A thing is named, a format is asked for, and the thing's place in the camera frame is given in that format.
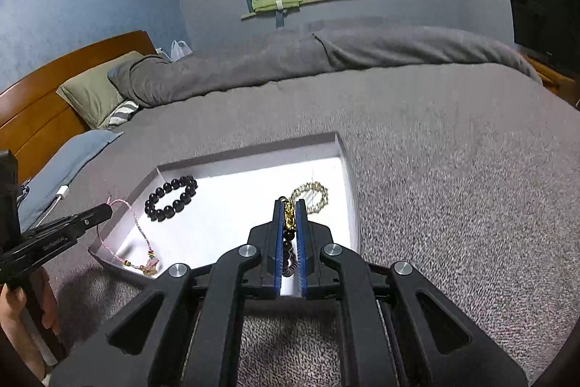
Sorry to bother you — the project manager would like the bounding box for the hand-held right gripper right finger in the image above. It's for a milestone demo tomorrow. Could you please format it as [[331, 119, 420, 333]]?
[[295, 199, 529, 387]]

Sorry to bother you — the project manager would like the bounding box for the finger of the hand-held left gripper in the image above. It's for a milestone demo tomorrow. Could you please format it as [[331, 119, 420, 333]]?
[[20, 204, 113, 240]]

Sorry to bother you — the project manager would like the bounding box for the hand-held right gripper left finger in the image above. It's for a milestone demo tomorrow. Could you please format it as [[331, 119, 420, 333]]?
[[49, 199, 283, 387]]

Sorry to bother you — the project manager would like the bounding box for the brown bead bracelet gold charm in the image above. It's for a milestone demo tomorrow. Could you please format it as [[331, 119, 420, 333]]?
[[280, 197, 301, 277]]

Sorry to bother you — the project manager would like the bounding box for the grey cardboard box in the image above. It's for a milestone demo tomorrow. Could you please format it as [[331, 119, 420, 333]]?
[[88, 132, 361, 297]]

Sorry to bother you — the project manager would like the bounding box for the pink string bracelet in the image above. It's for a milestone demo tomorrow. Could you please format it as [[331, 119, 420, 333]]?
[[96, 199, 160, 276]]

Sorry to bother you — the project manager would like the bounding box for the person's left hand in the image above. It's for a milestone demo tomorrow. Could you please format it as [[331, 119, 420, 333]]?
[[0, 269, 62, 382]]

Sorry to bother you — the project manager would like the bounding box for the blue pillow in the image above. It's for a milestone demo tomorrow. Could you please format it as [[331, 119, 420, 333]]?
[[17, 129, 124, 231]]

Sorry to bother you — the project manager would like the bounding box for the wooden headboard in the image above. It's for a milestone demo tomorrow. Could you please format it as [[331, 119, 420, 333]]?
[[0, 30, 157, 184]]

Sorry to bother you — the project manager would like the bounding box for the striped pillow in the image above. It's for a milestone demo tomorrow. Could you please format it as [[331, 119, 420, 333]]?
[[108, 99, 141, 128]]

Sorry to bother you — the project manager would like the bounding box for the olive pillow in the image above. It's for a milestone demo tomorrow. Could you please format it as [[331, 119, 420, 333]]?
[[57, 50, 146, 130]]

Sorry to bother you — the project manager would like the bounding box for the grey knitted bedspread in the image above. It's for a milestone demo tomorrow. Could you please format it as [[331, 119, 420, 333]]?
[[43, 64, 580, 387]]

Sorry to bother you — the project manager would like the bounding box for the white plastic bag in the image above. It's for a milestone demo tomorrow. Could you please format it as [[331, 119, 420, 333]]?
[[170, 40, 192, 62]]

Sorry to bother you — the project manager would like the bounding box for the grey duvet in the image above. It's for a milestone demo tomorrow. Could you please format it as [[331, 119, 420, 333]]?
[[108, 25, 543, 109]]

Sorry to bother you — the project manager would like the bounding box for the wooden television stand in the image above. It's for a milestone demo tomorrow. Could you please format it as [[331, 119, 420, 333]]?
[[521, 52, 580, 109]]

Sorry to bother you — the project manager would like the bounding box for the black television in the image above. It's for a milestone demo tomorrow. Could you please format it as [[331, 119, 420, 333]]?
[[506, 0, 580, 73]]

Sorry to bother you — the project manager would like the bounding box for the white charger cable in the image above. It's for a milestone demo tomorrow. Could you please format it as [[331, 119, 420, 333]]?
[[41, 185, 71, 229]]

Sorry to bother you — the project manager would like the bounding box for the gold crystal bracelet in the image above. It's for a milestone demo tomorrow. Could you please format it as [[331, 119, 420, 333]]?
[[290, 182, 329, 215]]

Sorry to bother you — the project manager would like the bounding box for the black bead bracelet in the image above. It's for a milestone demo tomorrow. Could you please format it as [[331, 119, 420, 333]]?
[[144, 175, 199, 223]]

